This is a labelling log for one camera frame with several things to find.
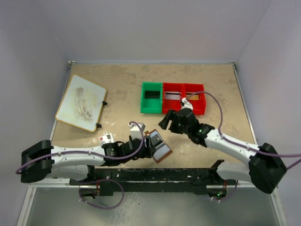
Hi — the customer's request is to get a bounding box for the black VIP credit card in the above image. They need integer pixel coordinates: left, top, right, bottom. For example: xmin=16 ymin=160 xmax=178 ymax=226
xmin=150 ymin=130 xmax=164 ymax=148

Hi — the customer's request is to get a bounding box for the brown leather card holder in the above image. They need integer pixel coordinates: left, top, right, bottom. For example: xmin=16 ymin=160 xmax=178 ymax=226
xmin=145 ymin=129 xmax=173 ymax=163

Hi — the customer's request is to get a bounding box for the white credit card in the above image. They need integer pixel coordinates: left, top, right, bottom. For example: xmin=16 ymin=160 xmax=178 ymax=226
xmin=164 ymin=91 xmax=181 ymax=100

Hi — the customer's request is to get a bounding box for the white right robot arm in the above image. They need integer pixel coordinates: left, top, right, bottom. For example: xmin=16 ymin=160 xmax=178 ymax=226
xmin=158 ymin=108 xmax=287 ymax=194

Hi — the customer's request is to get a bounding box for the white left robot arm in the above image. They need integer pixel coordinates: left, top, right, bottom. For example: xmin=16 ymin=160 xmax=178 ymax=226
xmin=16 ymin=136 xmax=155 ymax=185

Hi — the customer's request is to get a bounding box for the gold card in bin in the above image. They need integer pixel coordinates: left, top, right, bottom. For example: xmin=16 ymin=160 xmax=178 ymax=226
xmin=185 ymin=93 xmax=201 ymax=102

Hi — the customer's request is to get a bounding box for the black card in bin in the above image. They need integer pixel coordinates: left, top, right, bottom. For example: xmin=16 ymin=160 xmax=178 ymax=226
xmin=144 ymin=90 xmax=160 ymax=99

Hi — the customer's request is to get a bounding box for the clear plastic packet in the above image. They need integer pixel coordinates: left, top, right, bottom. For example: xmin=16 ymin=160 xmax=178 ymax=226
xmin=99 ymin=133 xmax=116 ymax=145

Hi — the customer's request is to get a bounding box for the red bin right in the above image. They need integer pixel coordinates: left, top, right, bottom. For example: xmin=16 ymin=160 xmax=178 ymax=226
xmin=182 ymin=83 xmax=206 ymax=115

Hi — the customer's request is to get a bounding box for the green plastic bin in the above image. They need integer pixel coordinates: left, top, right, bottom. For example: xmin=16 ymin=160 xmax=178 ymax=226
xmin=140 ymin=82 xmax=163 ymax=114

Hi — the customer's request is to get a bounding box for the white board yellow rim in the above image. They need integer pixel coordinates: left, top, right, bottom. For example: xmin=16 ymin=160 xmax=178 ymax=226
xmin=55 ymin=75 xmax=107 ymax=132

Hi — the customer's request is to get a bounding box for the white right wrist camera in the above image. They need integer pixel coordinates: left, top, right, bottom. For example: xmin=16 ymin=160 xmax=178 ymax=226
xmin=180 ymin=97 xmax=193 ymax=111

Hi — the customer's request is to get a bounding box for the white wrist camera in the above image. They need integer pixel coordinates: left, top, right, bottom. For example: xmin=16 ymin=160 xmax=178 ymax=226
xmin=129 ymin=122 xmax=145 ymax=140
xmin=180 ymin=97 xmax=193 ymax=111

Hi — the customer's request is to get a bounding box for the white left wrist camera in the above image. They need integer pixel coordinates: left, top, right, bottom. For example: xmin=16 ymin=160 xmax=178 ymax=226
xmin=129 ymin=122 xmax=145 ymax=140

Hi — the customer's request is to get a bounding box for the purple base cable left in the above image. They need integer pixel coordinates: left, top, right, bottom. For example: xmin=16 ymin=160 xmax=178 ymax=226
xmin=79 ymin=175 xmax=125 ymax=209

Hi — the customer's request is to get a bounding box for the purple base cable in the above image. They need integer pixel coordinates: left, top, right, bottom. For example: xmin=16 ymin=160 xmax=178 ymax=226
xmin=210 ymin=180 xmax=239 ymax=203
xmin=79 ymin=175 xmax=125 ymax=209

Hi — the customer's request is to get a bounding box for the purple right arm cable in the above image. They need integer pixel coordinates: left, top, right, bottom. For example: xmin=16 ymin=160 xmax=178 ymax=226
xmin=181 ymin=91 xmax=301 ymax=171

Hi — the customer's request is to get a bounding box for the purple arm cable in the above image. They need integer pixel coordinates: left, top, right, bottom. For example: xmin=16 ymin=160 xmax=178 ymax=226
xmin=181 ymin=91 xmax=301 ymax=171
xmin=15 ymin=121 xmax=145 ymax=175

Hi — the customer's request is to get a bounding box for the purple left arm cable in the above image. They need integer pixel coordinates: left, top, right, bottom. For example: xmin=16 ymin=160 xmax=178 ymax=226
xmin=15 ymin=121 xmax=145 ymax=175

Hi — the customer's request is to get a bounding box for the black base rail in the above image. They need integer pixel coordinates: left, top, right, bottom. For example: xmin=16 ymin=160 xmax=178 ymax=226
xmin=70 ymin=160 xmax=236 ymax=196

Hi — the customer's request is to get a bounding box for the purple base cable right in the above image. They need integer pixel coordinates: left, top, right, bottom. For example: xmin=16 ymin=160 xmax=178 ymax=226
xmin=210 ymin=180 xmax=239 ymax=203

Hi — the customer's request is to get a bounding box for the metal corner bracket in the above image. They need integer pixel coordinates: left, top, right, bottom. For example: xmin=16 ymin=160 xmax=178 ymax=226
xmin=68 ymin=61 xmax=77 ymax=70

